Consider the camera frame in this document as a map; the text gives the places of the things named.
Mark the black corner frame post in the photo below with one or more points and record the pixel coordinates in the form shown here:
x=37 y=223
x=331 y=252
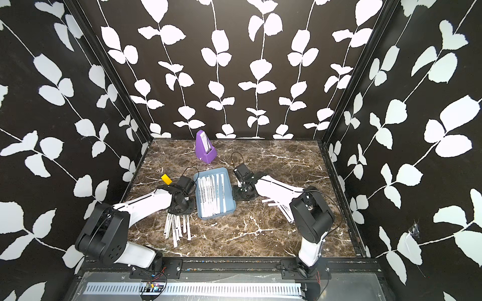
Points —
x=383 y=20

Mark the yellow block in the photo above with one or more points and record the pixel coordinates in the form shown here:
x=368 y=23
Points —
x=166 y=179

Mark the small green circuit board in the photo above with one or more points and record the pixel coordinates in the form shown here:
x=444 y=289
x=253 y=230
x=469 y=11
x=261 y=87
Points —
x=151 y=288

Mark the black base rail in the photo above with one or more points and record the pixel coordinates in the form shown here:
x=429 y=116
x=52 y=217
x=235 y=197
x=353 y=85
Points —
x=290 y=268

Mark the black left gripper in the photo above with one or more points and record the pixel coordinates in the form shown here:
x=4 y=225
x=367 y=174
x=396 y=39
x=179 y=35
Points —
x=191 y=200

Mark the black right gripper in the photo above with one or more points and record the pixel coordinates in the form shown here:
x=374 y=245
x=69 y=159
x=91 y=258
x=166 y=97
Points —
x=236 y=197

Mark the purple metronome-like object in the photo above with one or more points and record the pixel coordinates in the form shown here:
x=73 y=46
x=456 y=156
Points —
x=204 y=149

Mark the white slotted cable duct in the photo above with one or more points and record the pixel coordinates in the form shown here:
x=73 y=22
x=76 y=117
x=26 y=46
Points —
x=289 y=290

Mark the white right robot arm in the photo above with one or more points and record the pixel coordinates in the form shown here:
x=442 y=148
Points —
x=305 y=207

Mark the black left corner post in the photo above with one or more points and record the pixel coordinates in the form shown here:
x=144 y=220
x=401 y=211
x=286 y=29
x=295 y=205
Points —
x=100 y=53

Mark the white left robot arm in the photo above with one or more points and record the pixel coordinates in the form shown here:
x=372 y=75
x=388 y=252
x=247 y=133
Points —
x=105 y=234

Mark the blue plastic storage box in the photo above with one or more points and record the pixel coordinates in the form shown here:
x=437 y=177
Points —
x=230 y=202

